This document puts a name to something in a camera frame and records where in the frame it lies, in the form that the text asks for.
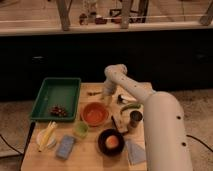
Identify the white handled knife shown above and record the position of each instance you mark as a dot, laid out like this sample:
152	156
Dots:
125	99

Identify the orange fruit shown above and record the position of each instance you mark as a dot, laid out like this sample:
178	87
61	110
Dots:
112	142

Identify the wooden block brush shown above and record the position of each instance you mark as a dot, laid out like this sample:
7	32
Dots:
119	124

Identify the grey folded cloth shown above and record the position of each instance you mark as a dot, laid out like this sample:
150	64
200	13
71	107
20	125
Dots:
136	154

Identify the dark metal cup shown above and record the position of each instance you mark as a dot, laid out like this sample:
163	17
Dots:
135	118

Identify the yellow banana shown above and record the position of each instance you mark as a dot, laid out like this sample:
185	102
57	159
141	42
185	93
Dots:
47	134

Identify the metal fork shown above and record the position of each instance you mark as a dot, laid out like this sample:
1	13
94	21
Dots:
93	93

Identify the green plastic tray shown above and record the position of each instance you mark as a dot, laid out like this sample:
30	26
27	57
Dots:
57	92

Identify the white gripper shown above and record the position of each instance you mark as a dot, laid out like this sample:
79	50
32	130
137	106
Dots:
109	88

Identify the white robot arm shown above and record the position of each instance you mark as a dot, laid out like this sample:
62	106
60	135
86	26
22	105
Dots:
164	131

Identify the dark grape bunch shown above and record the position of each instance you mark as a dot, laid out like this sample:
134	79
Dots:
58	111

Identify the green plastic cup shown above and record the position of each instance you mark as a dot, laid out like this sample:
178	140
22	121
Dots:
80	129

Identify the black bowl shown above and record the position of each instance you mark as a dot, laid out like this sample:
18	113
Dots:
102	146

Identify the blue sponge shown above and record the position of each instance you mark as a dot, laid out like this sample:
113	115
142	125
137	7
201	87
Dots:
65	147

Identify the orange plastic bowl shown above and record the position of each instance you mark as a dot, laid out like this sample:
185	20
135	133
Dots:
94	114

